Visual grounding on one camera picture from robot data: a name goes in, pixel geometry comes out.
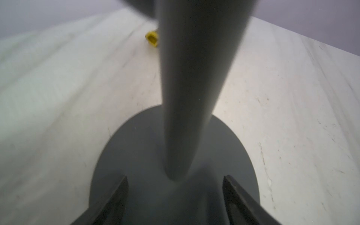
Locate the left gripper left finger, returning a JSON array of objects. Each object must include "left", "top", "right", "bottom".
[{"left": 72, "top": 175, "right": 128, "bottom": 225}]

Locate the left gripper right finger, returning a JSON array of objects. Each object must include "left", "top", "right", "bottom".
[{"left": 223, "top": 175, "right": 280, "bottom": 225}]

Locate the dark grey utensil rack stand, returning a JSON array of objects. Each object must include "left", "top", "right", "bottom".
[{"left": 89, "top": 1, "right": 260, "bottom": 225}]

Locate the black yellow work glove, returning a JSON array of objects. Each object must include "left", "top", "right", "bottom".
[{"left": 145, "top": 30, "right": 158, "bottom": 48}]

